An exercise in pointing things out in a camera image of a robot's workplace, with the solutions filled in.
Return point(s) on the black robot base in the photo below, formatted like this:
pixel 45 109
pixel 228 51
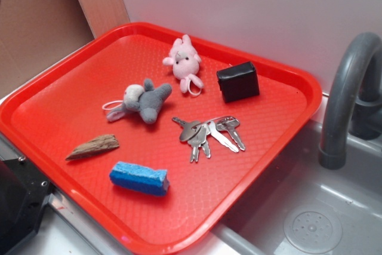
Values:
pixel 25 191

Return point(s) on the silver key bunch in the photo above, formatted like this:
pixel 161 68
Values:
pixel 222 129

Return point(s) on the grey plush donkey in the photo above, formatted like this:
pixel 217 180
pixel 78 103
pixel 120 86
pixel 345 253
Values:
pixel 145 100

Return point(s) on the pink plush bunny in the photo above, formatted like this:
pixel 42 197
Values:
pixel 185 62

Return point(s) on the black rectangular box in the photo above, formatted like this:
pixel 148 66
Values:
pixel 238 82

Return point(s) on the blue sponge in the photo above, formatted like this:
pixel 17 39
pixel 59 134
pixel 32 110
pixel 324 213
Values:
pixel 140 178

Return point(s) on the brown wood piece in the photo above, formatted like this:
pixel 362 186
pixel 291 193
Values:
pixel 96 146

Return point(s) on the grey toy sink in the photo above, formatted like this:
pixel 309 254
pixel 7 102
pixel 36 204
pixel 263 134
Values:
pixel 298 207

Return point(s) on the grey plastic faucet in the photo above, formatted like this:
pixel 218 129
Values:
pixel 354 103

